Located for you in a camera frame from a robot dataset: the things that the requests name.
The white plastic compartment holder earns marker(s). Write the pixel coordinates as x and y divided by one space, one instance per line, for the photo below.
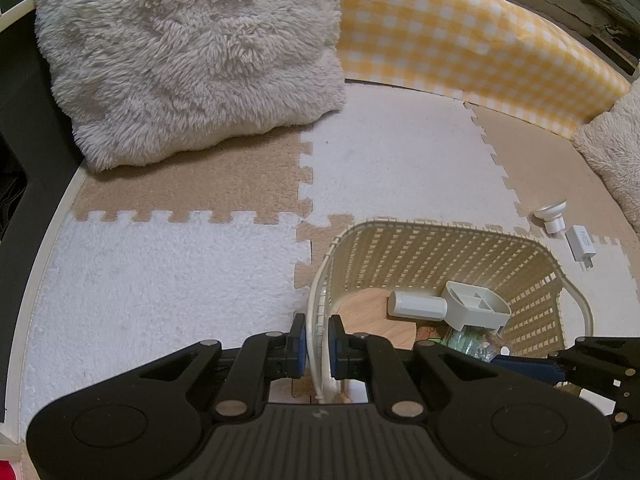
470 317

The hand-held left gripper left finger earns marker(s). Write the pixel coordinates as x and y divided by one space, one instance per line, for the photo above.
300 355

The small fluffy cream cushion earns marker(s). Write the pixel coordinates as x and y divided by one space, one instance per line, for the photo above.
615 160

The white frame edge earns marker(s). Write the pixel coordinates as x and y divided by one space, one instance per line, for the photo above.
12 17

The white foam puzzle mat tile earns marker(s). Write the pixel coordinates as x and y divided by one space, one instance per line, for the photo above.
400 160
150 285
610 300

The dark furniture panel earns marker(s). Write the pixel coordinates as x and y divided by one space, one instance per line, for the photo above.
35 110

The white charger adapter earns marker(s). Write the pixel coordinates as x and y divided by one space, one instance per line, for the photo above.
580 245

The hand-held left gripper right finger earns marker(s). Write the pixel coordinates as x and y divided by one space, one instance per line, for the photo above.
336 355

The round brown coaster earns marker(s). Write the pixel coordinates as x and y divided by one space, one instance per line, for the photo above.
427 332

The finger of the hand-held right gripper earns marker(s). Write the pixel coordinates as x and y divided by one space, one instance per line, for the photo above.
624 412
535 367

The yellow checked padded bumper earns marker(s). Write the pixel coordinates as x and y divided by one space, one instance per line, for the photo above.
450 35

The light wooden board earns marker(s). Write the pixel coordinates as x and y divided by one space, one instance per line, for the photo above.
370 315

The red cloth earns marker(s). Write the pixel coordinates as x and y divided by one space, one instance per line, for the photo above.
7 470

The cream woven plastic basket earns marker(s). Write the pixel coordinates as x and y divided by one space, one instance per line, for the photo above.
440 255

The large fluffy cream cushion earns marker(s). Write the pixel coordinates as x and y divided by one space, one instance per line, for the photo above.
190 50

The white plastic cylinder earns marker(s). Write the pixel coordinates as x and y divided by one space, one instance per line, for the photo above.
415 305

